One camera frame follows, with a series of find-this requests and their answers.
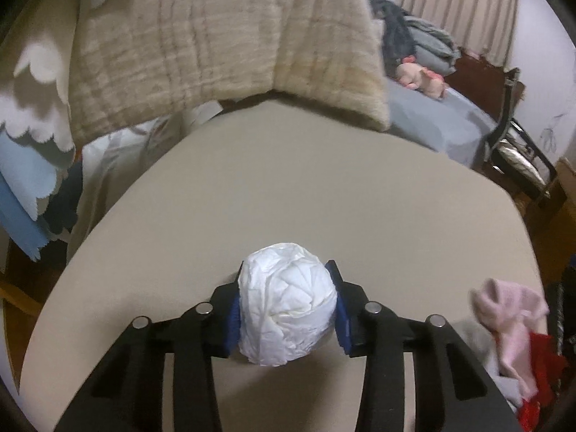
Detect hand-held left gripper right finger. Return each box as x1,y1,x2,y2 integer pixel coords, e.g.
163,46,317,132
326,260,523,432

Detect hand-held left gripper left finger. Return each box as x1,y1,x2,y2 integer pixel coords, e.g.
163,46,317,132
56,279,244,432

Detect white sock ball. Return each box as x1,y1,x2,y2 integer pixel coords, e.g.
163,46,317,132
237,243,338,366

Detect grey cloth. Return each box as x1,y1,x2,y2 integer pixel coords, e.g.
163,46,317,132
452,319,523,415

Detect pink cloth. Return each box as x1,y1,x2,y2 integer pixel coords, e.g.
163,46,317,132
470,278,550,399

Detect red mesh cloth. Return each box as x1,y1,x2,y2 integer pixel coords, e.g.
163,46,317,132
517,332,568,432

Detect beige-covered table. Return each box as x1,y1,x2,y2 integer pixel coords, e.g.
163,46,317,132
18,90,543,432

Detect white sheet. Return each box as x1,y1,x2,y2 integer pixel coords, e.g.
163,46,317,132
81,103,217,217

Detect grey bed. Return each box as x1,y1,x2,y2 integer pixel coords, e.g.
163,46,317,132
384,72,500,169

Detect silver cushion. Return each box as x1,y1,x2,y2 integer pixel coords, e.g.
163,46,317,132
495,139,547,190

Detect blue scalloped cloth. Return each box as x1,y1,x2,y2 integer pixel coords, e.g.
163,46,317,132
0,135,66,262

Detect pink plush toy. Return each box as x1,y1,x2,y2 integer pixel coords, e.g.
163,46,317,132
398,56,448,99

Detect wooden headboard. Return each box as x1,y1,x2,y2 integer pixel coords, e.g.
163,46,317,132
443,49,514,122

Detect black office chair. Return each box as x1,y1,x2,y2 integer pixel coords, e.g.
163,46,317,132
479,67,559,201

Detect beige quilt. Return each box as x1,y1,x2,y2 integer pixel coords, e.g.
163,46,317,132
67,0,392,145

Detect dark grey fuzzy blanket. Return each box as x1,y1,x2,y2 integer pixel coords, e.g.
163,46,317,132
369,0,417,66

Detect folded grey duvet stack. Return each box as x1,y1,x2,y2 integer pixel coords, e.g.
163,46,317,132
405,15,460,75

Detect cream scalloped cloth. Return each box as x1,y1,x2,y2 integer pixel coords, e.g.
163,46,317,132
0,40,77,156

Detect narrow beige curtain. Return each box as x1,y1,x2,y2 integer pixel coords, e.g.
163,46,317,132
398,0,518,68

